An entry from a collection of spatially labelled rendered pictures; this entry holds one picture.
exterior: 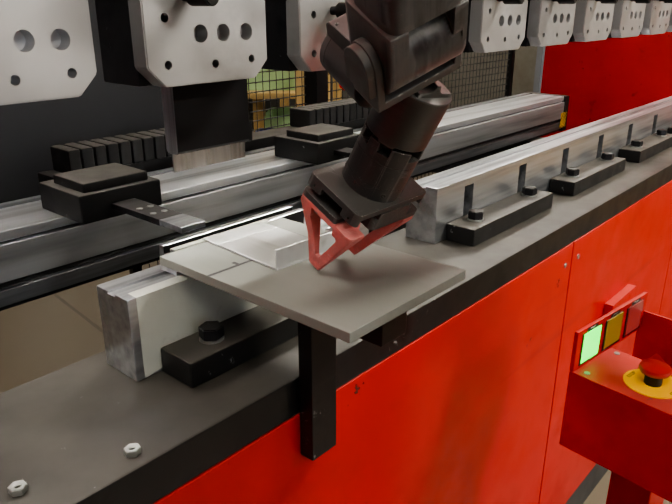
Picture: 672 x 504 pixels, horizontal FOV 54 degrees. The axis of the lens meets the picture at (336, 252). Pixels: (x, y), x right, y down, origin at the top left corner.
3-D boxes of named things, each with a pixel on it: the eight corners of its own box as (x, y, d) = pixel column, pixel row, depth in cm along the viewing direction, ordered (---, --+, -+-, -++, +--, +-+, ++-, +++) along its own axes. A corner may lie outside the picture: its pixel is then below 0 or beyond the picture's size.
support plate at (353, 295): (349, 344, 54) (349, 333, 54) (159, 264, 70) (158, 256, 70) (465, 279, 67) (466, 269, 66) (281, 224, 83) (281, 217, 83)
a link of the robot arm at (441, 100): (423, 94, 51) (471, 93, 54) (372, 45, 54) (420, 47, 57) (386, 165, 55) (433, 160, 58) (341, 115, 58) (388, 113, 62)
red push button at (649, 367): (660, 399, 85) (664, 375, 84) (629, 386, 88) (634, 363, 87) (673, 388, 87) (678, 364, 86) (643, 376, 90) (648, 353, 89)
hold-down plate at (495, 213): (473, 247, 108) (474, 230, 107) (444, 240, 112) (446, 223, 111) (552, 207, 130) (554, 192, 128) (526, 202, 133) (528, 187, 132)
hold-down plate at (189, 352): (192, 389, 69) (190, 364, 68) (161, 371, 72) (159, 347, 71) (372, 298, 90) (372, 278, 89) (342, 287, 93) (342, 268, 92)
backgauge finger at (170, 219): (151, 253, 75) (147, 210, 73) (41, 208, 91) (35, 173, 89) (233, 227, 83) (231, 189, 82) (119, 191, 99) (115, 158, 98)
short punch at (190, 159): (179, 174, 70) (171, 81, 67) (168, 171, 72) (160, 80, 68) (250, 158, 77) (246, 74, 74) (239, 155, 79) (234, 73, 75)
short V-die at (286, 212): (177, 276, 73) (174, 250, 72) (160, 269, 74) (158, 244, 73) (303, 231, 87) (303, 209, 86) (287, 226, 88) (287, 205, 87)
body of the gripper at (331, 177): (303, 186, 60) (332, 118, 55) (374, 165, 67) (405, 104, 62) (351, 233, 57) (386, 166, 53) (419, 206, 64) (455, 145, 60)
